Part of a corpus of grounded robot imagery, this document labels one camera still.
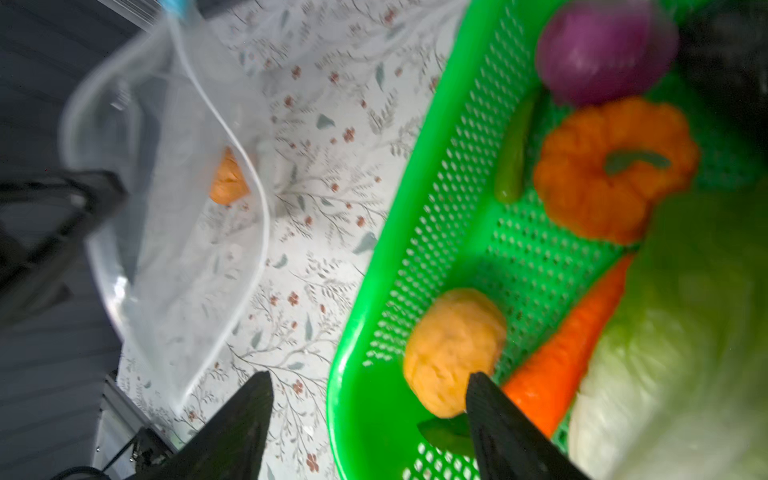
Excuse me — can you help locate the toy orange walnut ball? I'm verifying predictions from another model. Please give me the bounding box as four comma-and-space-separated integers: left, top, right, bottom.
209, 147, 250, 205

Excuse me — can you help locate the toy dark eggplant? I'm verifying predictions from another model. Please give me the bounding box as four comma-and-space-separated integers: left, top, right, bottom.
677, 1, 767, 148

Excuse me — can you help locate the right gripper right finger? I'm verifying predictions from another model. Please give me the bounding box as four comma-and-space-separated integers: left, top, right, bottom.
466, 372, 587, 480

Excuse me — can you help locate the toy potato yellow brown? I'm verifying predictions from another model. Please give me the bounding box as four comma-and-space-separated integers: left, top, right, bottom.
403, 288, 507, 419

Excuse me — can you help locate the toy orange pumpkin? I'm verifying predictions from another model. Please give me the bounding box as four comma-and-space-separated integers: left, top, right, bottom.
533, 97, 700, 245

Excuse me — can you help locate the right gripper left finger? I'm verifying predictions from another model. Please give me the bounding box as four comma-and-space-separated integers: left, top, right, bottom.
134, 372, 274, 480

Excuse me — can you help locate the toy orange carrot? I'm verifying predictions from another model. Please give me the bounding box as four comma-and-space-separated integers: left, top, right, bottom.
502, 253, 635, 438

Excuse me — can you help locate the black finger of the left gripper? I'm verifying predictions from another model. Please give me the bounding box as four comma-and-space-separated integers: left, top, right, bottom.
1, 170, 127, 327

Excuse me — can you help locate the toy green chili pepper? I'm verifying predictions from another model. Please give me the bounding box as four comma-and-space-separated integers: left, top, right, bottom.
494, 86, 542, 204

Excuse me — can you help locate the toy napa cabbage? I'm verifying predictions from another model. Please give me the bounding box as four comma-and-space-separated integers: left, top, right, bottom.
568, 182, 767, 479

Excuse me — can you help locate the toy purple onion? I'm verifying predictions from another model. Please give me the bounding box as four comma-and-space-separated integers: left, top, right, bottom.
535, 1, 679, 107

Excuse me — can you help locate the clear zip top bag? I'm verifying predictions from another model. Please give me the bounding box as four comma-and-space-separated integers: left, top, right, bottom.
59, 1, 275, 411

